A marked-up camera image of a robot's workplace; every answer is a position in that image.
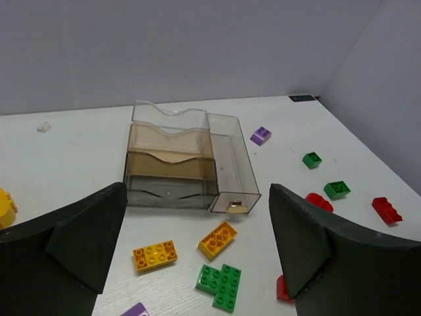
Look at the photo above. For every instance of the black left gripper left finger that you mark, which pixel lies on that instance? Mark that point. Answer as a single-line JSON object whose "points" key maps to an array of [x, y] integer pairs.
{"points": [[58, 263]]}

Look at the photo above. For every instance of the green upside-down 2x2 lego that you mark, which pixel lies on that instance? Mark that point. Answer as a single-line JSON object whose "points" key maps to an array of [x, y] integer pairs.
{"points": [[311, 160]]}

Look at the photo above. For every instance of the red curved lego brick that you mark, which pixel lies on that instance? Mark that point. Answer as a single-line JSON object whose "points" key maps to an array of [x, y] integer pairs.
{"points": [[319, 201]]}

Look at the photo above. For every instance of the green upside-down 2x3 lego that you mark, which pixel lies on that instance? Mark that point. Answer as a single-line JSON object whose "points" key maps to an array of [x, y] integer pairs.
{"points": [[336, 190]]}

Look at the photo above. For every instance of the clear long drawer box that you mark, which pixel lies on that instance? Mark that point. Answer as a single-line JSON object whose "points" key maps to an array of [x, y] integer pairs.
{"points": [[238, 191]]}

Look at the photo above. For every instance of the red 2x4 lego on side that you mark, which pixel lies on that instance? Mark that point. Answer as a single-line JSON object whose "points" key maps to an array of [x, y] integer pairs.
{"points": [[386, 211]]}

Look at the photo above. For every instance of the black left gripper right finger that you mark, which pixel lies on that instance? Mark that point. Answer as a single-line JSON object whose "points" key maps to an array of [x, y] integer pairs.
{"points": [[333, 266]]}

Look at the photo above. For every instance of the purple sloped lego brick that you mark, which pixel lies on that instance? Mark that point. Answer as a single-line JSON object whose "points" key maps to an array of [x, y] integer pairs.
{"points": [[260, 136]]}

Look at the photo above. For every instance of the yellow 2x4 lego brick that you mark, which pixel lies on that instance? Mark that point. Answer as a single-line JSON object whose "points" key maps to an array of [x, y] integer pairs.
{"points": [[154, 256]]}

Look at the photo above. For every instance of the dark label sticker right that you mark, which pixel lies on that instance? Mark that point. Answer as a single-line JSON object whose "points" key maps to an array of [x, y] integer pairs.
{"points": [[301, 98]]}

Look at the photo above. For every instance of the yellow rounded lego brick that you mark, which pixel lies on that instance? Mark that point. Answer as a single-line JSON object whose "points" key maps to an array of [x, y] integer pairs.
{"points": [[8, 209]]}

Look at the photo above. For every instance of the red 2x2 lego brick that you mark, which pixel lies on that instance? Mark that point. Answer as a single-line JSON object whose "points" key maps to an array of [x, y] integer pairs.
{"points": [[281, 290]]}

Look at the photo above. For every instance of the green 2x4 lego brick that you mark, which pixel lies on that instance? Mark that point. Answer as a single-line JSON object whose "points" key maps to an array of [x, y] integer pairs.
{"points": [[227, 289]]}

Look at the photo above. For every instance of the clear stepped organizer tray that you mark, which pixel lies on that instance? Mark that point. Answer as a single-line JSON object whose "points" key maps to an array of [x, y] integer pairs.
{"points": [[170, 161]]}

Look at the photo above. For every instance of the yellow upside-down lego brick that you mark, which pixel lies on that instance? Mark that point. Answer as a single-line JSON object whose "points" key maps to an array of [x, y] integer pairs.
{"points": [[217, 240]]}

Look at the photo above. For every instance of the purple 2x4 lego brick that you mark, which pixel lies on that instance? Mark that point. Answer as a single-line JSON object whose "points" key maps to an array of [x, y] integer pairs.
{"points": [[136, 310]]}

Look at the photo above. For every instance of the green 2x2 lego brick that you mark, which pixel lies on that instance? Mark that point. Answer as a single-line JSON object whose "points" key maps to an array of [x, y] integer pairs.
{"points": [[208, 279]]}

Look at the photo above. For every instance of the white paper scrap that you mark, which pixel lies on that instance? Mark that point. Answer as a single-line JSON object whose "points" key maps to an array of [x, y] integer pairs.
{"points": [[44, 127]]}

